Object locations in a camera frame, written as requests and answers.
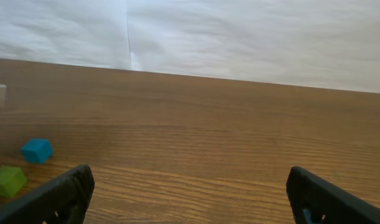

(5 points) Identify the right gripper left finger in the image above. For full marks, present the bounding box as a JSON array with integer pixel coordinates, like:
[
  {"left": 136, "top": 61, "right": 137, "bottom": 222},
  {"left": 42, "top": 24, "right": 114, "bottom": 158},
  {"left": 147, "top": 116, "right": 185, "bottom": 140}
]
[{"left": 0, "top": 164, "right": 96, "bottom": 224}]

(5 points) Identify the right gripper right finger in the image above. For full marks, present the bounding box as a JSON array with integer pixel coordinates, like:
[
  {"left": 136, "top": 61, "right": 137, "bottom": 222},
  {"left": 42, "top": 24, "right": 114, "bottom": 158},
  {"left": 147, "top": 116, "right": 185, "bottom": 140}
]
[{"left": 285, "top": 166, "right": 380, "bottom": 224}]

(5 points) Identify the blue cube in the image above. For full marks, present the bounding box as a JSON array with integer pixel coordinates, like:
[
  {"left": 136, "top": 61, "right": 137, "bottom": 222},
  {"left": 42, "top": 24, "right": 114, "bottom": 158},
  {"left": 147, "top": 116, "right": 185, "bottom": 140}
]
[{"left": 20, "top": 138, "right": 54, "bottom": 165}]

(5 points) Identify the green cube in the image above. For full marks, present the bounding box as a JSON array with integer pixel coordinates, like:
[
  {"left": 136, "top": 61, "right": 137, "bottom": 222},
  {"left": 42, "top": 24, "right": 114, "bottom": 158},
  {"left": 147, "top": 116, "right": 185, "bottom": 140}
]
[{"left": 0, "top": 165, "right": 29, "bottom": 198}]

